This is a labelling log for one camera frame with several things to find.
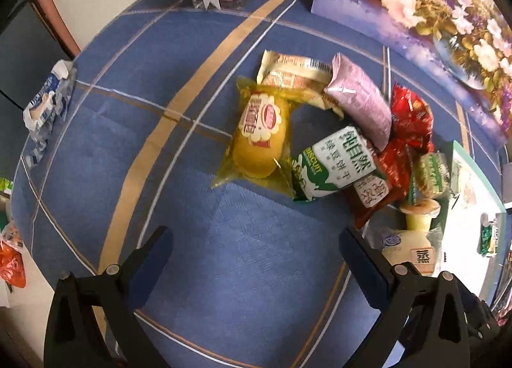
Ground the red packet with blue label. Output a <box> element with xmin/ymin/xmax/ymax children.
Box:
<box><xmin>390</xmin><ymin>83</ymin><xmax>435</xmax><ymax>153</ymax></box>

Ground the floral painting canvas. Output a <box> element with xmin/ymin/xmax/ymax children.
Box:
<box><xmin>311</xmin><ymin>0</ymin><xmax>512</xmax><ymax>145</ymax></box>

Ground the crumpled blue white wrapper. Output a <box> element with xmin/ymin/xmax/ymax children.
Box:
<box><xmin>23</xmin><ymin>60</ymin><xmax>77</xmax><ymax>164</ymax></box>

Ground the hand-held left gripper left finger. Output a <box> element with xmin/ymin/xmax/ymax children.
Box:
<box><xmin>44</xmin><ymin>226</ymin><xmax>173</xmax><ymax>368</ymax></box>

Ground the orange plastic bag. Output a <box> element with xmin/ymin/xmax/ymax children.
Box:
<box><xmin>0</xmin><ymin>220</ymin><xmax>27</xmax><ymax>289</ymax></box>

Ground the green white biscuit packet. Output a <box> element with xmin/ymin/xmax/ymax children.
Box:
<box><xmin>291</xmin><ymin>125</ymin><xmax>388</xmax><ymax>203</ymax></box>

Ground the white steamed cake packet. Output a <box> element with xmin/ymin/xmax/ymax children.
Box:
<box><xmin>368</xmin><ymin>228</ymin><xmax>443</xmax><ymax>276</ymax></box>

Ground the small green snack packet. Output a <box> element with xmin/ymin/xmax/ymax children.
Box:
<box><xmin>414</xmin><ymin>152</ymin><xmax>451</xmax><ymax>198</ymax></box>

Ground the tiny green white packet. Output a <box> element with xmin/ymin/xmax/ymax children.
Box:
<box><xmin>478</xmin><ymin>214</ymin><xmax>499</xmax><ymax>257</ymax></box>

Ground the yellow cake packet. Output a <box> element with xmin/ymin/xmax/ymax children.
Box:
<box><xmin>211</xmin><ymin>76</ymin><xmax>321</xmax><ymax>197</ymax></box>

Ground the purple snack packet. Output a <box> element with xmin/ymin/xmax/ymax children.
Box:
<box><xmin>324</xmin><ymin>53</ymin><xmax>393</xmax><ymax>151</ymax></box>

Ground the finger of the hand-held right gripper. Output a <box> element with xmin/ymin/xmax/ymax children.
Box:
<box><xmin>460</xmin><ymin>286</ymin><xmax>500</xmax><ymax>353</ymax></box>

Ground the yellow jelly cup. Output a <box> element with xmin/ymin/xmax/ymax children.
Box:
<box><xmin>400</xmin><ymin>198</ymin><xmax>441</xmax><ymax>233</ymax></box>

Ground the blue checked tablecloth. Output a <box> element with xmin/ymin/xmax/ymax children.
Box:
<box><xmin>12</xmin><ymin>0</ymin><xmax>502</xmax><ymax>368</ymax></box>

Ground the beige wafer packet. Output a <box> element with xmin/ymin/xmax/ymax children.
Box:
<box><xmin>256</xmin><ymin>50</ymin><xmax>345</xmax><ymax>118</ymax></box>

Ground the white tray with teal rim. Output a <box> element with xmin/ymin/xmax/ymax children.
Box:
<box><xmin>434</xmin><ymin>140</ymin><xmax>507</xmax><ymax>305</ymax></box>

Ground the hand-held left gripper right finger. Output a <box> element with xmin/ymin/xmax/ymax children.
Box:
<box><xmin>339</xmin><ymin>227</ymin><xmax>470</xmax><ymax>368</ymax></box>

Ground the dark grey cabinet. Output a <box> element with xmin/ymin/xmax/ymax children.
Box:
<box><xmin>0</xmin><ymin>0</ymin><xmax>81</xmax><ymax>177</ymax></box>

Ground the brown packet with white label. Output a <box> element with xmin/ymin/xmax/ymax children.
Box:
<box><xmin>348</xmin><ymin>174</ymin><xmax>404</xmax><ymax>228</ymax></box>

